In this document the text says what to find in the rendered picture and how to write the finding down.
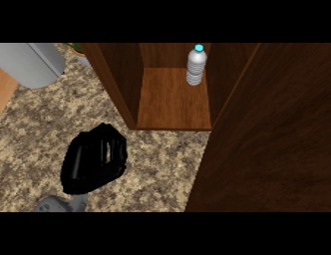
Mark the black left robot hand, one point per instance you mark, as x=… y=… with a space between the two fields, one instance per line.
x=91 y=162

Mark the brown wooden cabinet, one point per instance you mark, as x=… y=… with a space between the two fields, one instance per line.
x=171 y=99

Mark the clear plastic water bottle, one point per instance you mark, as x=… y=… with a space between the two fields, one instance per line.
x=196 y=68

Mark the dark brown cabinet door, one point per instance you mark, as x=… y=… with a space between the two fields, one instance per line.
x=279 y=132

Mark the grey rounded appliance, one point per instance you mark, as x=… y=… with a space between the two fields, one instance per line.
x=25 y=63

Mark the green potted plant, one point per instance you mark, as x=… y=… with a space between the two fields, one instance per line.
x=78 y=51

